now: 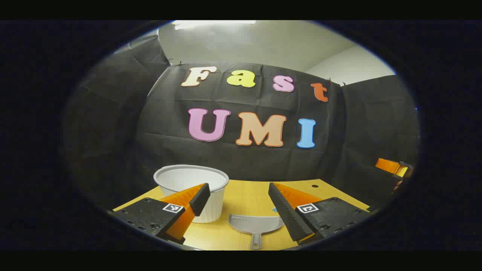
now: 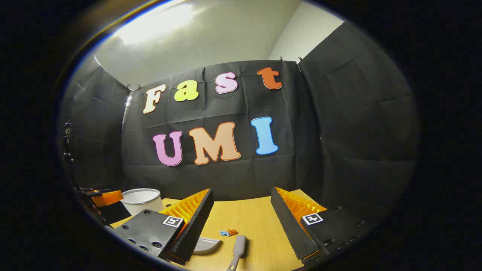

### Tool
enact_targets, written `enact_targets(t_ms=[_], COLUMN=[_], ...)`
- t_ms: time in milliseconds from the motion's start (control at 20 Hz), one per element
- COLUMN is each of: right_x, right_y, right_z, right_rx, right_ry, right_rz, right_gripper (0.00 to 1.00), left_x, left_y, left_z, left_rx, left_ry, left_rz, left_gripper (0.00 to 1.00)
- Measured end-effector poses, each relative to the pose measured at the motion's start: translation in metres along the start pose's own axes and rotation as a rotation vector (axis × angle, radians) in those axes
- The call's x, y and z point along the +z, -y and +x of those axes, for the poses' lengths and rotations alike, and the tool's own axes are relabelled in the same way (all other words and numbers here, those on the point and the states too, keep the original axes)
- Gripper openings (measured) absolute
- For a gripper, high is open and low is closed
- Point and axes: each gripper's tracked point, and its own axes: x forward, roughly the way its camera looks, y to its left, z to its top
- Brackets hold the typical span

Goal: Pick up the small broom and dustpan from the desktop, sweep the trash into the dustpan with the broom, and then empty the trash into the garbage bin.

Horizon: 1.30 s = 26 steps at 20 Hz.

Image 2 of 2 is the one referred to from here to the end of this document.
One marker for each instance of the black backdrop cloth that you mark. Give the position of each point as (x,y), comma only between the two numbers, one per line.
(339,131)

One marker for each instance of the wooden desktop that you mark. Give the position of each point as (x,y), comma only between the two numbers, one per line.
(248,218)

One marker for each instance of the orange paper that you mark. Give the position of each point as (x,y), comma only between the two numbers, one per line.
(233,232)

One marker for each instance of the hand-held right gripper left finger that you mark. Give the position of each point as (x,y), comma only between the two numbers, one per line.
(196,222)

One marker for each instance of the ceiling light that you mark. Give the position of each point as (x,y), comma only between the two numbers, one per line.
(154,22)

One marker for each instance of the white garbage bin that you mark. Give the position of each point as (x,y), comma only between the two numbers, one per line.
(143,201)

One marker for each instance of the small grey broom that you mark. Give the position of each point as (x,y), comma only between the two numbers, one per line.
(238,248)

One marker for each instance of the black stand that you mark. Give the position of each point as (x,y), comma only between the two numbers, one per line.
(67,143)

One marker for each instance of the grey dustpan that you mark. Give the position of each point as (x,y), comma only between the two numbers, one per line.
(206,246)

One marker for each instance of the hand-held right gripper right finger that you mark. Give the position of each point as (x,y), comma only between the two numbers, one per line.
(290,229)

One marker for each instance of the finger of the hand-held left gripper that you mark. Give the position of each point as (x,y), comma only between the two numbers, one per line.
(113,214)
(107,198)

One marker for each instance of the blue paper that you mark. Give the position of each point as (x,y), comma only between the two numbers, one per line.
(224,233)

